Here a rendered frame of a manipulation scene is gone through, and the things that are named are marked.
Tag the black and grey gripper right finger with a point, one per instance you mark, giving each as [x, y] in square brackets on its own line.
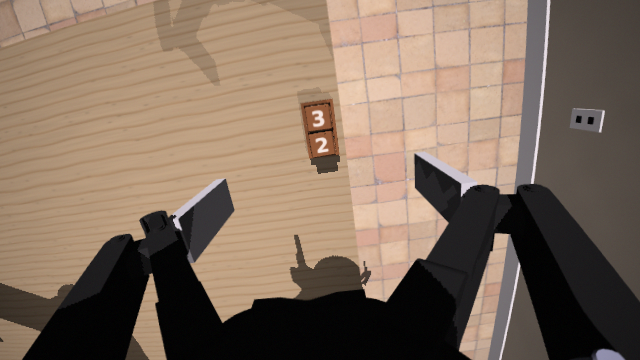
[584, 309]

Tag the brown wooden tray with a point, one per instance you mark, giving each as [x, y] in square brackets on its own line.
[327, 101]

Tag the brown number cube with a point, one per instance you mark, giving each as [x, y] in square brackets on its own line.
[321, 143]
[318, 117]

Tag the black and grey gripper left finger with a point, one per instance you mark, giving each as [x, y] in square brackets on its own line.
[96, 319]

